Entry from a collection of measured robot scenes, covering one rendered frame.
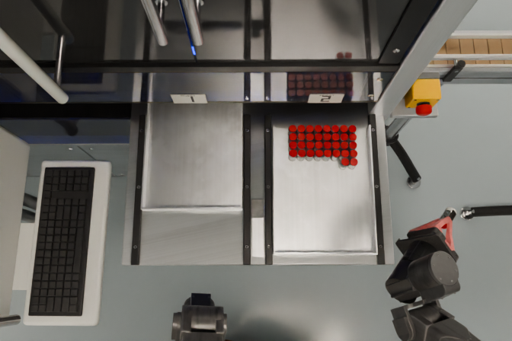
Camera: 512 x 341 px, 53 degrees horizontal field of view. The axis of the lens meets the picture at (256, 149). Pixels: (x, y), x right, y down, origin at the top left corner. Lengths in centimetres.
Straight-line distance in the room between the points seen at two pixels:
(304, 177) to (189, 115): 36
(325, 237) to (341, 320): 93
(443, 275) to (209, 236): 66
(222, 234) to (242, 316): 92
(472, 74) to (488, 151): 102
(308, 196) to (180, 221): 34
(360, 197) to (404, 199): 97
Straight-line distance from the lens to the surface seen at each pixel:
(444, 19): 99
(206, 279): 223
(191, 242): 136
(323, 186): 138
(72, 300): 148
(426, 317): 94
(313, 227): 136
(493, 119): 258
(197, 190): 137
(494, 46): 158
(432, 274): 88
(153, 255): 137
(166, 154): 141
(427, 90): 135
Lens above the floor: 222
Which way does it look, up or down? 75 degrees down
